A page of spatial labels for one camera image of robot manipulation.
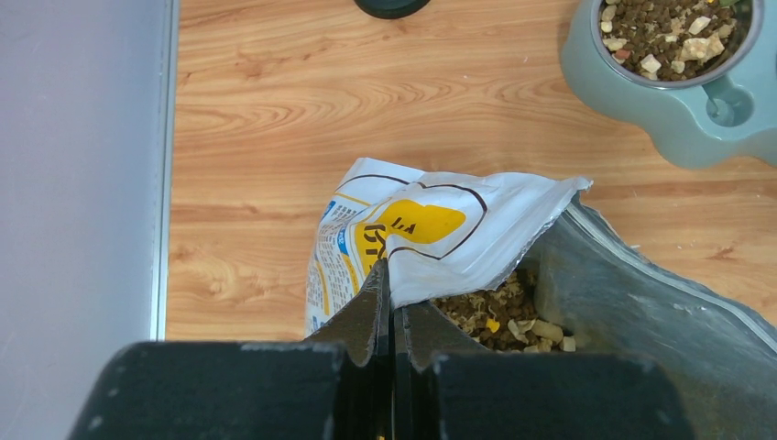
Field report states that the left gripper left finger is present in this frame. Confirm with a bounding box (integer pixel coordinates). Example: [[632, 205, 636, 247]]
[[70, 261, 390, 439]]

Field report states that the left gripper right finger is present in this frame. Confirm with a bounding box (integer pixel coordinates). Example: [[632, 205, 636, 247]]
[[394, 302, 695, 439]]

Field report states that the pet food bag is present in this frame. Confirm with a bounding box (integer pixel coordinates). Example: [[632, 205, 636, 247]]
[[305, 158, 776, 439]]

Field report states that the grey double pet bowl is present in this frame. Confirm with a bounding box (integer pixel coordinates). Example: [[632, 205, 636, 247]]
[[561, 1, 776, 169]]

